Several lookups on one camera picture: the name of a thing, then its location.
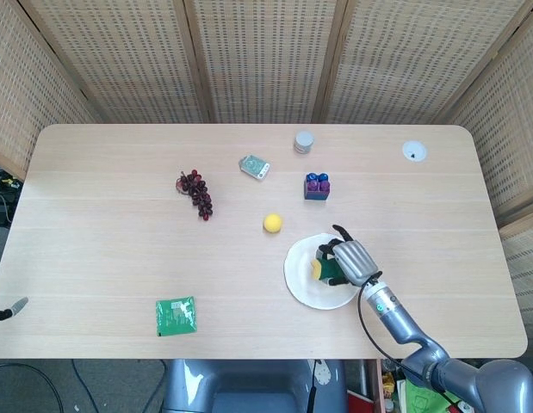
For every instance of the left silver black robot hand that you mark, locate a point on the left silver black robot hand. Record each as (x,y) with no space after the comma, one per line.
(8,310)

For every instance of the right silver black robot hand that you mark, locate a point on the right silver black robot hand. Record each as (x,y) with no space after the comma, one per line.
(353,260)

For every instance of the green yellow sponge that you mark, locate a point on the green yellow sponge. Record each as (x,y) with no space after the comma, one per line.
(326,267)

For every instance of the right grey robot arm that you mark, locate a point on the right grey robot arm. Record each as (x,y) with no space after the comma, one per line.
(425,344)

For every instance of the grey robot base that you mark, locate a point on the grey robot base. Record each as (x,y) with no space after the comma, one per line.
(249,387)

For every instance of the white round plate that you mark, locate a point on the white round plate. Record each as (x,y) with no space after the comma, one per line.
(305,275)

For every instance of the purple blue toy block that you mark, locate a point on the purple blue toy block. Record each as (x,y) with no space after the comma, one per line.
(317,186)

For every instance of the yellow foam ball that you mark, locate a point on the yellow foam ball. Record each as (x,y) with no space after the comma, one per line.
(273,223)

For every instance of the small silver can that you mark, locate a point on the small silver can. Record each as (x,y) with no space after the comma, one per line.
(303,143)

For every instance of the red box of supplies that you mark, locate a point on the red box of supplies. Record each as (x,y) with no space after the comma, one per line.
(378,391)

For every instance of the grey green card pack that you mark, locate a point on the grey green card pack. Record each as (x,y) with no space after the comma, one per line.
(254,167)

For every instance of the green foil sachet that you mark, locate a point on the green foil sachet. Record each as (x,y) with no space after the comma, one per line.
(176,316)

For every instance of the dark red grape bunch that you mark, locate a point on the dark red grape bunch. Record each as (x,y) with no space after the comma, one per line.
(198,193)

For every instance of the woven bamboo folding screen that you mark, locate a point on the woven bamboo folding screen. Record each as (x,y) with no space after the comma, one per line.
(266,60)

